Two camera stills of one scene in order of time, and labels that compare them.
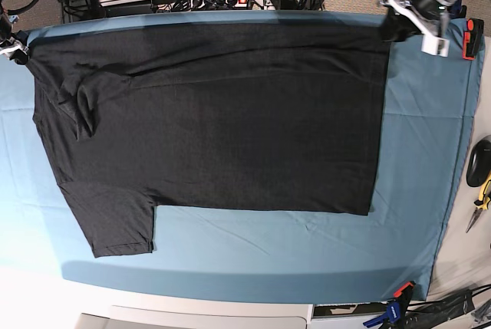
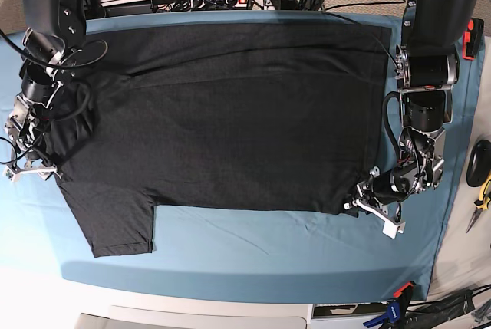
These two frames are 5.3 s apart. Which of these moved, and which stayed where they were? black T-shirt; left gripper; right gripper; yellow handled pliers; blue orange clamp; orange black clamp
Moved: right gripper; left gripper
Stayed: blue orange clamp; orange black clamp; black T-shirt; yellow handled pliers
